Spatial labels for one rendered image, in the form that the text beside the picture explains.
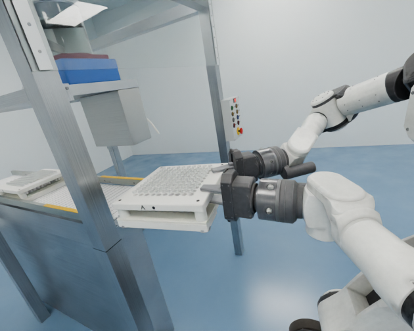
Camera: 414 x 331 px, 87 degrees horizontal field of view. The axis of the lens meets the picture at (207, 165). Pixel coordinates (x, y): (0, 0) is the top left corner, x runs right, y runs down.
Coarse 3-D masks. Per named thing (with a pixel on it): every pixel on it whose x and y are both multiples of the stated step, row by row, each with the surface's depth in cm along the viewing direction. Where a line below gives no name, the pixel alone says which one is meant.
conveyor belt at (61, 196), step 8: (16, 176) 153; (0, 184) 142; (104, 184) 109; (56, 192) 110; (64, 192) 108; (104, 192) 99; (112, 192) 98; (120, 192) 96; (32, 200) 105; (40, 200) 103; (48, 200) 102; (56, 200) 100; (64, 200) 98; (72, 200) 97; (112, 200) 90; (112, 208) 83; (112, 216) 78
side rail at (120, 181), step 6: (12, 174) 156; (18, 174) 152; (24, 174) 148; (102, 180) 110; (108, 180) 107; (114, 180) 105; (120, 180) 103; (126, 180) 101; (132, 180) 99; (138, 180) 97
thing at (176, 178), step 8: (192, 168) 66; (200, 168) 64; (160, 176) 64; (168, 176) 63; (176, 176) 63; (184, 176) 61; (192, 176) 59; (152, 184) 59; (160, 184) 58; (168, 184) 58; (176, 184) 56; (184, 184) 56; (192, 184) 56
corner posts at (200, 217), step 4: (120, 212) 55; (124, 212) 55; (128, 212) 56; (196, 212) 47; (200, 212) 47; (204, 212) 48; (120, 216) 55; (124, 216) 55; (128, 216) 56; (196, 216) 48; (200, 216) 48; (204, 216) 48; (196, 220) 48; (200, 220) 48; (204, 220) 48
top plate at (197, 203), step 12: (144, 180) 66; (204, 180) 58; (216, 180) 56; (180, 192) 53; (204, 192) 51; (120, 204) 53; (132, 204) 52; (144, 204) 51; (156, 204) 50; (168, 204) 49; (180, 204) 48; (192, 204) 47; (204, 204) 47
